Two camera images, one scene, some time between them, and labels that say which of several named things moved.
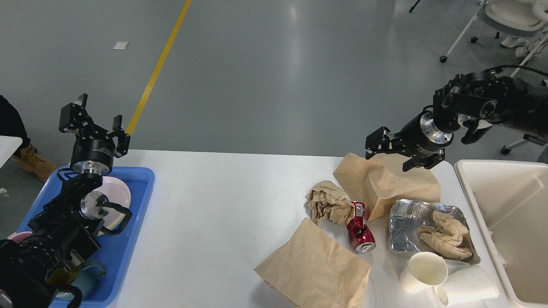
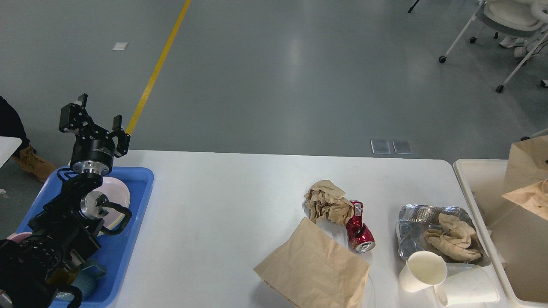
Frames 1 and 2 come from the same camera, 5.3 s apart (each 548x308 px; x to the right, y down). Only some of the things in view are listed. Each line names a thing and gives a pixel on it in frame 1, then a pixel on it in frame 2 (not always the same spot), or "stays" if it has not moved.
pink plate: [118, 193] stays
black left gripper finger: [74, 118] stays
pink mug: [17, 236] stays
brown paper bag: [378, 181] to [526, 180]
